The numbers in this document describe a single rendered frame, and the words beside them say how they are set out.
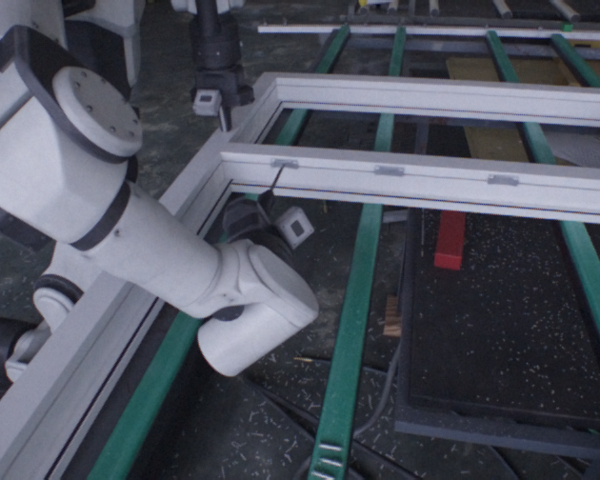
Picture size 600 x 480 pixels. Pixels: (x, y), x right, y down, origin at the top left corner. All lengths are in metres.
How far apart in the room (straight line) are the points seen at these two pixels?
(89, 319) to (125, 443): 0.15
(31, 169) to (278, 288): 0.23
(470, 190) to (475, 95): 0.42
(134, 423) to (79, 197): 0.30
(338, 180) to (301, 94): 0.44
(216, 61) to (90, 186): 0.58
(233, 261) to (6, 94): 0.22
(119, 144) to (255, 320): 0.22
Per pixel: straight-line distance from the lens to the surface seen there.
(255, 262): 0.45
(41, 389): 0.57
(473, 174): 0.87
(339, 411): 0.57
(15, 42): 0.41
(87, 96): 0.38
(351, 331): 0.64
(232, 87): 0.94
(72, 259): 1.10
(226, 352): 0.51
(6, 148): 0.40
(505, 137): 1.75
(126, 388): 0.64
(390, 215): 1.77
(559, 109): 1.31
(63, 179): 0.37
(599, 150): 1.77
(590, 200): 0.94
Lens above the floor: 1.34
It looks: 37 degrees down
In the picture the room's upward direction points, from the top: 2 degrees counter-clockwise
